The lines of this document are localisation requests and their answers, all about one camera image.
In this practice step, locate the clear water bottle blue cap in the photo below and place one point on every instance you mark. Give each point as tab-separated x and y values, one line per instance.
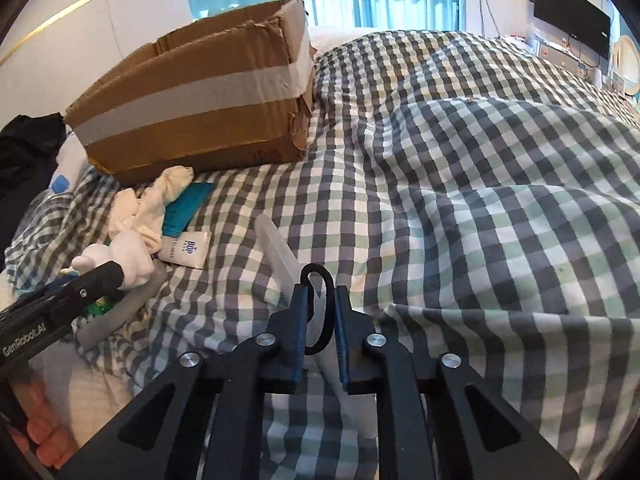
59	184

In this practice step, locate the black garment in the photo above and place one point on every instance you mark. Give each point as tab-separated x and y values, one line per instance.
29	146

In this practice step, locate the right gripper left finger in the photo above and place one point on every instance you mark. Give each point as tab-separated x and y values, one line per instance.
202	417

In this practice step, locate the scissors with translucent sheath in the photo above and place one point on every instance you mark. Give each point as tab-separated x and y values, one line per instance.
360	410

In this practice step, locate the white ointment tube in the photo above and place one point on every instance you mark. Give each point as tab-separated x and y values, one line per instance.
98	328

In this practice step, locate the black wall television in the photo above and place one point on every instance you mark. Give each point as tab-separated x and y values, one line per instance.
580	19

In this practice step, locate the cream cloth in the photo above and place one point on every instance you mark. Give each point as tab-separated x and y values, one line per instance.
145	214

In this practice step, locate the green foil packet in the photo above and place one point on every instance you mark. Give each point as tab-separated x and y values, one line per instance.
101	306

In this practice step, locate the left hand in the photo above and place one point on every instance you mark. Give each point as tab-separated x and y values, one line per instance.
55	443

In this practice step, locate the teal blister pack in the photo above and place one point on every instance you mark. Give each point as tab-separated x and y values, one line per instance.
180	212

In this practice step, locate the checkered blanket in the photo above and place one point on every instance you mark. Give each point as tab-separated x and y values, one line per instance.
473	199

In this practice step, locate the brown cardboard box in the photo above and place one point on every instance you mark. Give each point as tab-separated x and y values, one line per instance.
227	92

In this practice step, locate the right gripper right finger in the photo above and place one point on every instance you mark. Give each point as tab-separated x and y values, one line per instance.
437	418

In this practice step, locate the small white sachet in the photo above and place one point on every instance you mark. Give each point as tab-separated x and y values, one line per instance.
188	249

